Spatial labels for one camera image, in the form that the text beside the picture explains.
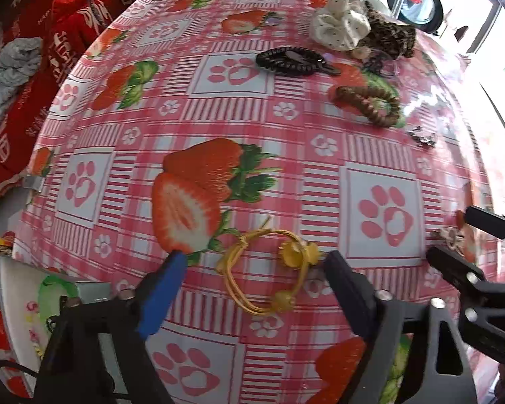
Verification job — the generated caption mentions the pink strawberry tablecloth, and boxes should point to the pink strawberry tablecloth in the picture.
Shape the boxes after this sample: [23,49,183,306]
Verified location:
[13,0,491,403]

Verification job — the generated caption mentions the black spiral hair tie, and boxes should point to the black spiral hair tie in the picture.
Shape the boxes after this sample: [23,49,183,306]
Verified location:
[255,45,342,78]

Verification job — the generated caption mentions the leopard print scrunchie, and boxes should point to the leopard print scrunchie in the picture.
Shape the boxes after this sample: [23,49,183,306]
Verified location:
[359,1,417,59]

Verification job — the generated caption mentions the yellow hair tie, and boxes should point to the yellow hair tie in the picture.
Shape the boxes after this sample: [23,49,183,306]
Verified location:
[215,216,323,316]

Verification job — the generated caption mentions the grey crumpled blanket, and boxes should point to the grey crumpled blanket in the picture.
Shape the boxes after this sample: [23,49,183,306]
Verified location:
[0,37,42,125]

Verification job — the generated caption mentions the white dotted scrunchie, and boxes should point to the white dotted scrunchie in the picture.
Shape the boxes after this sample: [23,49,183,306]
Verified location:
[308,0,371,51]

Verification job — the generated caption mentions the white tray box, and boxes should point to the white tray box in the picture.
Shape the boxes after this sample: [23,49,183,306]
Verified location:
[0,257,112,371]

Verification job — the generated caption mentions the left tablecloth clamp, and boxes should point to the left tablecloth clamp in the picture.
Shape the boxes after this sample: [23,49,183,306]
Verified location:
[22,175,45,193]

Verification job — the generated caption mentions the red bed cover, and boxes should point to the red bed cover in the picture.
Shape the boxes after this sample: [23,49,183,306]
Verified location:
[0,0,133,197]

